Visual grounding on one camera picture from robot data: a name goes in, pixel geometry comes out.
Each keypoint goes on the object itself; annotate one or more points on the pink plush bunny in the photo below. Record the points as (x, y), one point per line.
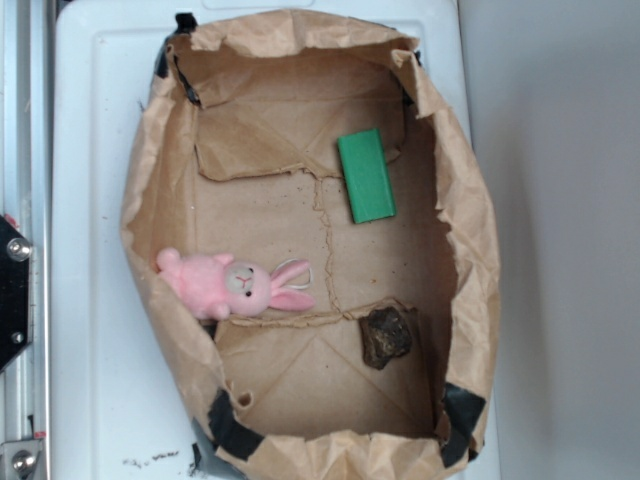
(218, 286)

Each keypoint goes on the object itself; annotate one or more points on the green rectangular block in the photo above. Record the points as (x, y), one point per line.
(366, 175)

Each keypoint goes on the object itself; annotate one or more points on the dark brown rock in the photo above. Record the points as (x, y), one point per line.
(385, 336)

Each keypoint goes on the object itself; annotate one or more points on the brown paper bag tray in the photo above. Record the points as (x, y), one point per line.
(237, 152)

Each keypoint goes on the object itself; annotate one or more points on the black bracket plate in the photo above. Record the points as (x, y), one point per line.
(16, 328)

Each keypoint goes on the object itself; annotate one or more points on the aluminium frame rail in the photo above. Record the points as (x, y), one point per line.
(27, 67)

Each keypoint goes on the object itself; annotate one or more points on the metal corner bracket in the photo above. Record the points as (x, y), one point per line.
(24, 459)

